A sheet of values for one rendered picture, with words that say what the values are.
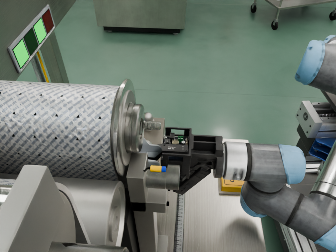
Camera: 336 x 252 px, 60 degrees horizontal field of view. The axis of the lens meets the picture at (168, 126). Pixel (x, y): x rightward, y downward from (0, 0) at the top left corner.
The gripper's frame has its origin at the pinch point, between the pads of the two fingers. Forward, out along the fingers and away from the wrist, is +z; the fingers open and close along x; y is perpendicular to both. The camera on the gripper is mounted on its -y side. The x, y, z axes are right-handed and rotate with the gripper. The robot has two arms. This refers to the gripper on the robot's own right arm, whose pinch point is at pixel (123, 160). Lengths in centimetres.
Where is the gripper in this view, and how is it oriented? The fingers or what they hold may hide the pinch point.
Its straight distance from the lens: 61.5
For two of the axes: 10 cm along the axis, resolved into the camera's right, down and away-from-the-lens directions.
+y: 0.0, -7.1, -7.0
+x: -0.8, 7.0, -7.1
